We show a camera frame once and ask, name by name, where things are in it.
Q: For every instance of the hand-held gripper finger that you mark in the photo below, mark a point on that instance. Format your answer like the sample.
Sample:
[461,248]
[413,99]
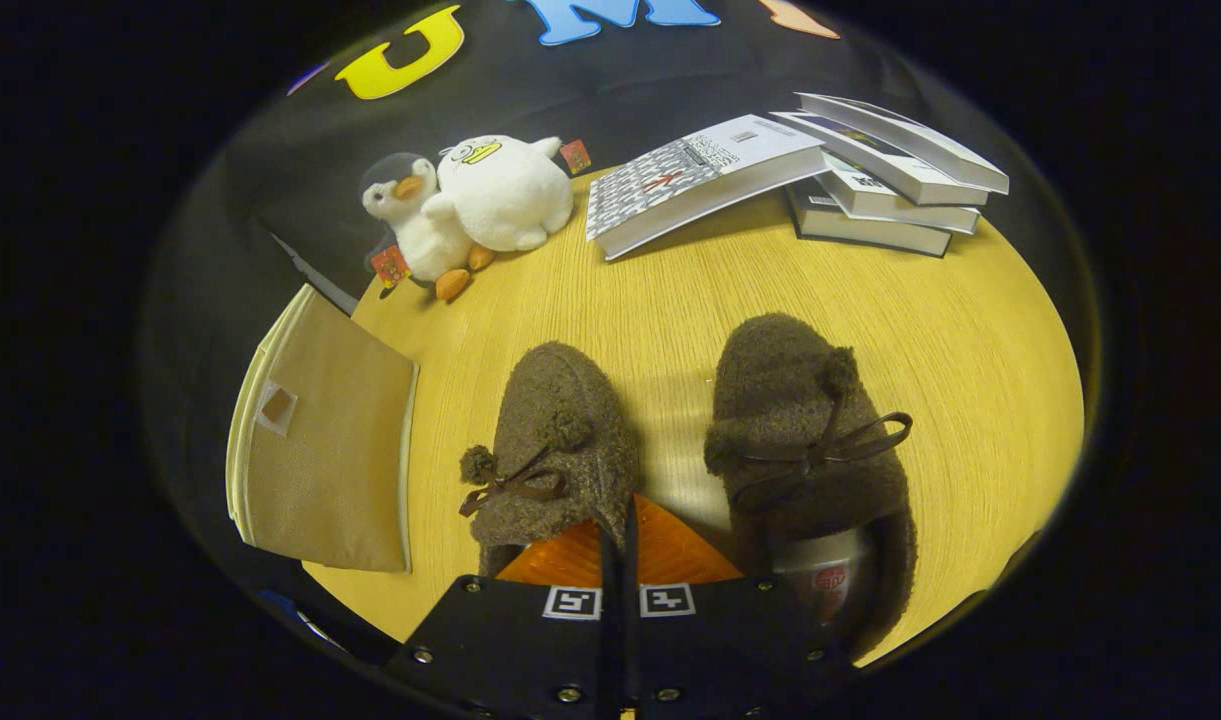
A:
[633,600]
[610,600]

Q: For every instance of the brown fuzzy shoe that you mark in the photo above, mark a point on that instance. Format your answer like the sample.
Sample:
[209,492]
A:
[790,400]
[560,400]

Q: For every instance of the beige fabric storage box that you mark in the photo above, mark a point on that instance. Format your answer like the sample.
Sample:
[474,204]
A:
[330,450]

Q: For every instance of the grey white penguin plush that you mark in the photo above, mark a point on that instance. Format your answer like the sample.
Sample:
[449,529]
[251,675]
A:
[420,235]

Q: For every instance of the white duck plush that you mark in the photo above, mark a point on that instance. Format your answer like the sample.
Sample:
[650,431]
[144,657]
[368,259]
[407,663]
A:
[505,195]

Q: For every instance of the patterned cover book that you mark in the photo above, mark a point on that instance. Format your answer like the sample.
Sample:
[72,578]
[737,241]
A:
[690,180]

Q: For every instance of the dark cover book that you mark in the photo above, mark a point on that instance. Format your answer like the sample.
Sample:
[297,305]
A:
[860,232]

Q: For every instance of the white book with barcode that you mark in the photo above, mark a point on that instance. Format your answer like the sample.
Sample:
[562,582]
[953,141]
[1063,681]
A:
[905,212]

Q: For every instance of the white book with blue picture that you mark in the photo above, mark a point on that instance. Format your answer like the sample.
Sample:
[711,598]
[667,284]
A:
[870,155]

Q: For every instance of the black backdrop cloth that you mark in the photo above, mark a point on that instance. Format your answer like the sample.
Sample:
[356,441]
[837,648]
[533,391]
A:
[590,90]

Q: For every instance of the white cover book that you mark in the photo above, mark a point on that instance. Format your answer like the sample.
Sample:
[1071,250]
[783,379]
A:
[910,140]

